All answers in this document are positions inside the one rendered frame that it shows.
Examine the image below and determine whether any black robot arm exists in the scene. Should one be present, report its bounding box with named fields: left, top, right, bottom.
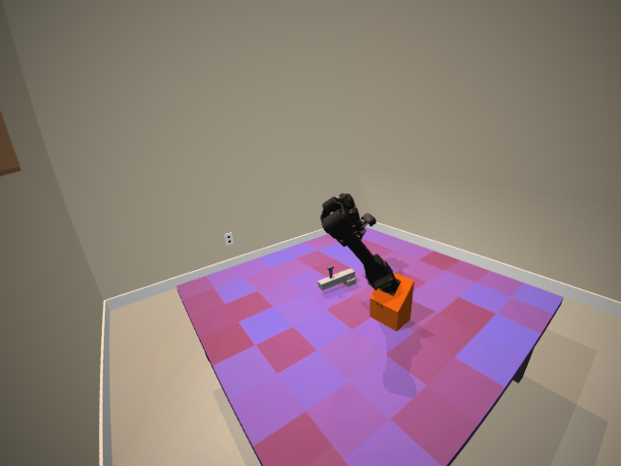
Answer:
left=320, top=193, right=401, bottom=296

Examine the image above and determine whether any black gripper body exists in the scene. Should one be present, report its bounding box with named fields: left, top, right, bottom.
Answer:
left=337, top=213, right=376, bottom=247

